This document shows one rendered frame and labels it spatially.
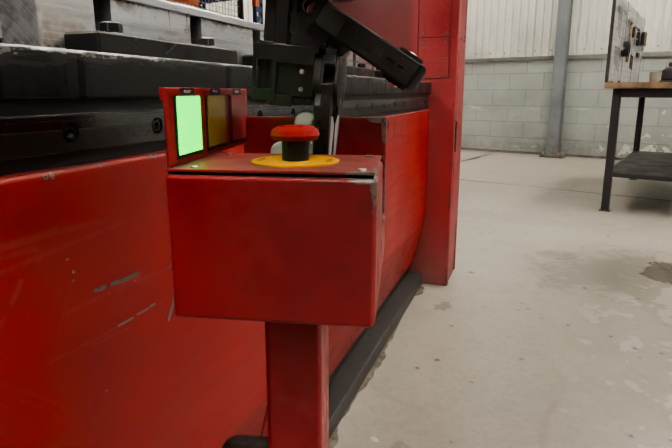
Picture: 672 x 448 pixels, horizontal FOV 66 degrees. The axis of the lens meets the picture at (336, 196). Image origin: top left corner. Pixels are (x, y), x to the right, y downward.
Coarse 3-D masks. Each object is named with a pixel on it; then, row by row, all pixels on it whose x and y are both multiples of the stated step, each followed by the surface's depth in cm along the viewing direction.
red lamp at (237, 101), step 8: (232, 96) 51; (240, 96) 54; (232, 104) 51; (240, 104) 54; (232, 112) 51; (240, 112) 54; (232, 120) 52; (240, 120) 54; (232, 128) 52; (240, 128) 54; (232, 136) 52; (240, 136) 54
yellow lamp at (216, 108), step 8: (208, 96) 45; (216, 96) 47; (224, 96) 49; (208, 104) 45; (216, 104) 47; (224, 104) 49; (208, 112) 45; (216, 112) 47; (224, 112) 49; (208, 120) 45; (216, 120) 47; (224, 120) 49; (208, 128) 46; (216, 128) 47; (224, 128) 49; (216, 136) 47; (224, 136) 49; (216, 144) 47
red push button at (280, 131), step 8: (280, 128) 41; (288, 128) 40; (296, 128) 40; (304, 128) 41; (312, 128) 41; (272, 136) 41; (280, 136) 40; (288, 136) 40; (296, 136) 40; (304, 136) 40; (312, 136) 41; (288, 144) 41; (296, 144) 41; (304, 144) 42; (288, 152) 41; (296, 152) 41; (304, 152) 42; (288, 160) 42; (296, 160) 41; (304, 160) 42
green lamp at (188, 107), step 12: (180, 96) 39; (192, 96) 42; (180, 108) 39; (192, 108) 42; (180, 120) 40; (192, 120) 42; (180, 132) 40; (192, 132) 42; (180, 144) 40; (192, 144) 42
